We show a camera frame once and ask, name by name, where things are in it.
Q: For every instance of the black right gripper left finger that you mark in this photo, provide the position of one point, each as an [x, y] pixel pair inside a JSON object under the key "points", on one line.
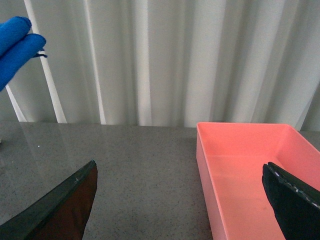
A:
{"points": [[61, 214]]}

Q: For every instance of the blue microfiber cloth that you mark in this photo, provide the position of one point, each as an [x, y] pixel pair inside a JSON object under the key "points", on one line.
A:
{"points": [[17, 47]]}

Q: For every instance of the pink plastic bin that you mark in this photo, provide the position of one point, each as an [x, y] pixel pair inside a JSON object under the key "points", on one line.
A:
{"points": [[230, 158]]}

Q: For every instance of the white pleated curtain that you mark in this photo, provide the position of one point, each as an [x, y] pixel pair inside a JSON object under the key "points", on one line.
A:
{"points": [[169, 62]]}

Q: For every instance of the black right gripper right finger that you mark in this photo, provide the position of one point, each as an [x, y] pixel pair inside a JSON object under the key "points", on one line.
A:
{"points": [[296, 205]]}

